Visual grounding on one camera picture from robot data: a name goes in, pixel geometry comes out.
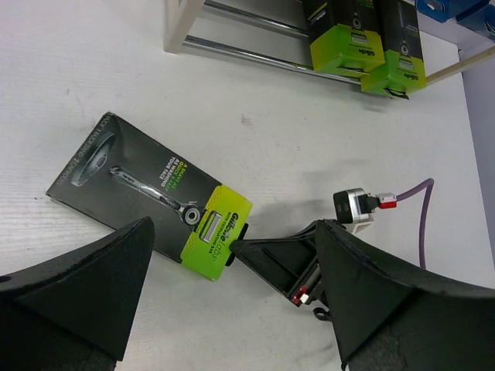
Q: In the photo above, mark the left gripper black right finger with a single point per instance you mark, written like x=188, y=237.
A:
x=389, y=314

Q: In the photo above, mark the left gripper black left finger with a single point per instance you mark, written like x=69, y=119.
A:
x=75, y=311

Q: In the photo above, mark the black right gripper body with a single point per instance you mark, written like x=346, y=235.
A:
x=290, y=264

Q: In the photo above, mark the black green Gillette Labs carton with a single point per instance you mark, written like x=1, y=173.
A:
x=344, y=36

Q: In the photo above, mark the grey Harry's box blue razor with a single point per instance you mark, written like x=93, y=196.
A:
x=480, y=19

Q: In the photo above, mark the Harry's blade cartridge pack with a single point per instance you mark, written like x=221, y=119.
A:
x=438, y=10

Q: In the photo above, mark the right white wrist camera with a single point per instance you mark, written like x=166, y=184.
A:
x=355, y=208

